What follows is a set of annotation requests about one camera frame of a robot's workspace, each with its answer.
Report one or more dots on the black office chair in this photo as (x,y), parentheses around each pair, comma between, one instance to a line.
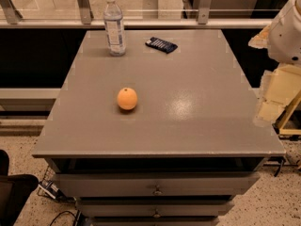
(14,191)

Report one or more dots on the orange fruit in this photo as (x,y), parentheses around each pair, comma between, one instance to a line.
(127,98)

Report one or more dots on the drawer knob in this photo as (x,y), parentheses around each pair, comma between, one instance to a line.
(157,191)
(156,214)

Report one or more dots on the metal window railing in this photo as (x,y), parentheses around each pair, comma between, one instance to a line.
(88,14)

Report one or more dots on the grey drawer cabinet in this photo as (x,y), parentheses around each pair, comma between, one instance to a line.
(191,132)

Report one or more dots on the lower drawer knob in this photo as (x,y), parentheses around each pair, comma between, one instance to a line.
(156,214)

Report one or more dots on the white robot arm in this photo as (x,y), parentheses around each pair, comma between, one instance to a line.
(282,40)

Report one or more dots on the clear plastic water bottle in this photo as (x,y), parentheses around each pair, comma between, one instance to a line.
(113,22)

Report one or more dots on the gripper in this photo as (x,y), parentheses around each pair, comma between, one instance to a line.
(286,37)

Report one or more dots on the wire basket on floor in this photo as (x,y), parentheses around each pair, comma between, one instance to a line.
(48,189)

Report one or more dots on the upper drawer knob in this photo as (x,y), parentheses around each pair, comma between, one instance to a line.
(157,191)

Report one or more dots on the yellow frame stand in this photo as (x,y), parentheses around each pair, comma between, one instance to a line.
(283,125)

